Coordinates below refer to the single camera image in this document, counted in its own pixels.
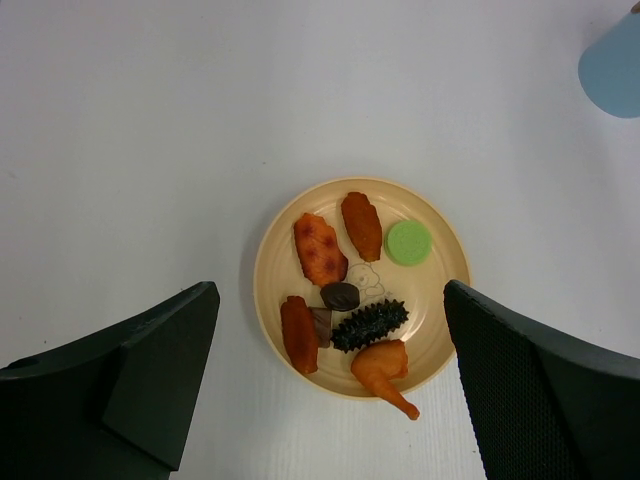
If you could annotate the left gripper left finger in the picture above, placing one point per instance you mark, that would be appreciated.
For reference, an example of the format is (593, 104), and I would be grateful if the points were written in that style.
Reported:
(116, 404)

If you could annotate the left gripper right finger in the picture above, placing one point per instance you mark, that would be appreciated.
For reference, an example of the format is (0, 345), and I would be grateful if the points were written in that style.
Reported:
(543, 404)

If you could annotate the spotted orange chicken wing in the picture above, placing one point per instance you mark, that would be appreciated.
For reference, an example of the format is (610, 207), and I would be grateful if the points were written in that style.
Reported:
(321, 260)

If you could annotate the orange fried cutlet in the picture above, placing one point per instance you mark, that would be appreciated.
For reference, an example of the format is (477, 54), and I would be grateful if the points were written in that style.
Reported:
(362, 225)

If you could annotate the blue lunch box cup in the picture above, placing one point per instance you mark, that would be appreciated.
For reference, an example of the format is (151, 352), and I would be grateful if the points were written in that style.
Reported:
(608, 69)

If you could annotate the orange fried drumstick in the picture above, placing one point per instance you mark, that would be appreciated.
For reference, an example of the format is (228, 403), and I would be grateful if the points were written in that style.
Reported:
(376, 366)

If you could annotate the black spiky sea cucumber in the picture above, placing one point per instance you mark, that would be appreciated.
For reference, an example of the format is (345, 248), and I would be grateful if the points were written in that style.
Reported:
(369, 324)

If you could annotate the orange fried wing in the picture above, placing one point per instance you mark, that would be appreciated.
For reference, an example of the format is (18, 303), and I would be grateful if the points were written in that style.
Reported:
(299, 335)

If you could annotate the green round cookie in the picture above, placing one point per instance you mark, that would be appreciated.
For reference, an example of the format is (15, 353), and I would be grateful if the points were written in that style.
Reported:
(408, 243)

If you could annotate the dark brown chocolate nut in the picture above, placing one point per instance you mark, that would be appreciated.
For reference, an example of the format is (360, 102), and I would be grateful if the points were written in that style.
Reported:
(340, 296)

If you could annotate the beige round plate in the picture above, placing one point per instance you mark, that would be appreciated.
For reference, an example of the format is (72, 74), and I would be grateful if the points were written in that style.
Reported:
(277, 273)

